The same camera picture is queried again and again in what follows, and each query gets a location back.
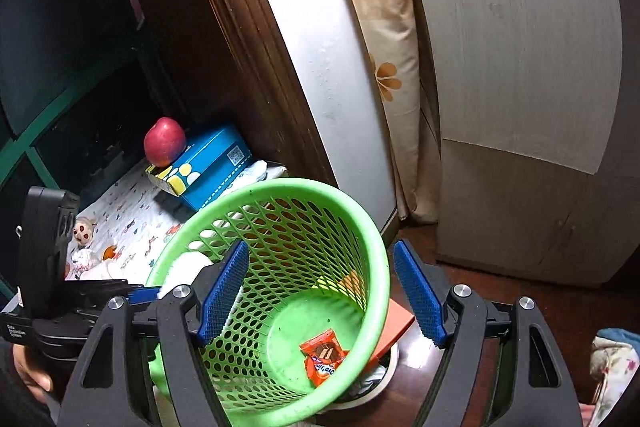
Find white paper cup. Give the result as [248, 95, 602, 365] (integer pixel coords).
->
[157, 251, 213, 299]

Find green plastic mesh basket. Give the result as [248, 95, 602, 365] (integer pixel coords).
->
[146, 178, 390, 426]

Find white paper ball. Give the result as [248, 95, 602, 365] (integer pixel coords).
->
[65, 248, 102, 281]

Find white printed blanket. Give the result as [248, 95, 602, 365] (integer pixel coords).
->
[0, 158, 289, 313]

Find cream toy with red spots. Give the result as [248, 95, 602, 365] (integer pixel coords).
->
[73, 216, 96, 248]

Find grey wooden wardrobe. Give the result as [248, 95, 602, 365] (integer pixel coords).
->
[421, 0, 639, 286]

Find red apple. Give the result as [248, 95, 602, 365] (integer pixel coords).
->
[143, 117, 186, 168]

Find floral fabric bundle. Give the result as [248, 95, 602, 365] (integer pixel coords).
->
[580, 327, 639, 426]

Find blue spotted tissue box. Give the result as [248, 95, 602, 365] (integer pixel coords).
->
[145, 126, 252, 211]

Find left hand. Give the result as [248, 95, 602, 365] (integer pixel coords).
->
[12, 345, 53, 404]

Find beige floral curtain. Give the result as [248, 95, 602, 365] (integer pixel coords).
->
[352, 0, 442, 223]

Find orange snack wrapper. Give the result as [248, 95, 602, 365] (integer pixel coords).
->
[299, 329, 348, 388]

